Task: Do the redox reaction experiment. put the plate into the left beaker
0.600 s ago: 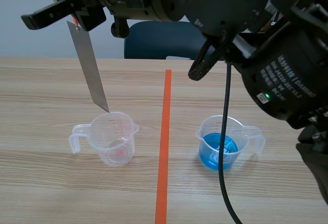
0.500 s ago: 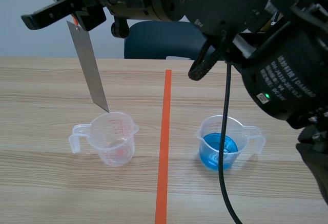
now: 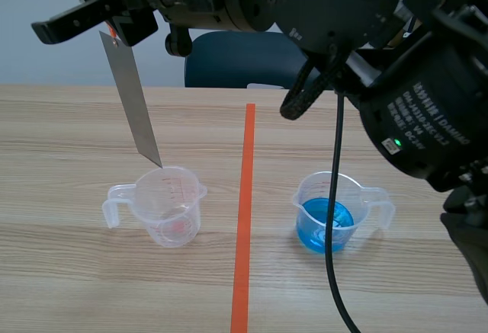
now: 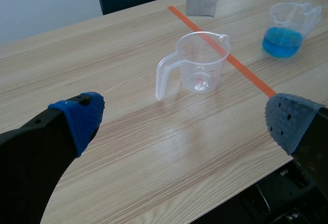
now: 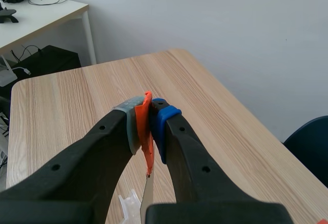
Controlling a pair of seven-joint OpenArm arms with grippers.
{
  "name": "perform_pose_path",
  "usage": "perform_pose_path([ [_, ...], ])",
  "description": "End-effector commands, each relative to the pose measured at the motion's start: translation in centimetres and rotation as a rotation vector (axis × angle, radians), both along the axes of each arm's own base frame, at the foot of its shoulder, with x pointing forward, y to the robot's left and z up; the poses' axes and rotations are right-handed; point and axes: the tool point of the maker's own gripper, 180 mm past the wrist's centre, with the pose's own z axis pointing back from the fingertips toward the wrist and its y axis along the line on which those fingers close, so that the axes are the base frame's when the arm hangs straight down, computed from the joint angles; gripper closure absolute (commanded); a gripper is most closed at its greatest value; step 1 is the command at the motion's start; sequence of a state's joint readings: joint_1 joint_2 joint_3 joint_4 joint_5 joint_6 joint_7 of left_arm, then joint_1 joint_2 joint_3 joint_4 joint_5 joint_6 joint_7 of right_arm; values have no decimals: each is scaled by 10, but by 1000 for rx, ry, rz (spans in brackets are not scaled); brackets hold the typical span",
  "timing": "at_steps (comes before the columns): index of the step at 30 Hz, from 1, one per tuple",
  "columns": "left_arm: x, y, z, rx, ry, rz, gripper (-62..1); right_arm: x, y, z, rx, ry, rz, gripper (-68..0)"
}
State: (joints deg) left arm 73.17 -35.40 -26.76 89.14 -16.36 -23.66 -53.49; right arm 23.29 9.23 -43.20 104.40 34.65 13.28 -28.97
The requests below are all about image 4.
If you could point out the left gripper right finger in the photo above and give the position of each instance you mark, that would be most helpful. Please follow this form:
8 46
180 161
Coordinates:
297 124

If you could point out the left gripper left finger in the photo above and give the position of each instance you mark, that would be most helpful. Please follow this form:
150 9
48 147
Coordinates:
38 152

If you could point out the clear beaker with blue liquid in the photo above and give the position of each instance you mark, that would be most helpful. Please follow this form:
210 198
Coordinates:
287 34

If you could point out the empty clear plastic beaker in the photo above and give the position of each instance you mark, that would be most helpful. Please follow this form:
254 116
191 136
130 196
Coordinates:
197 62

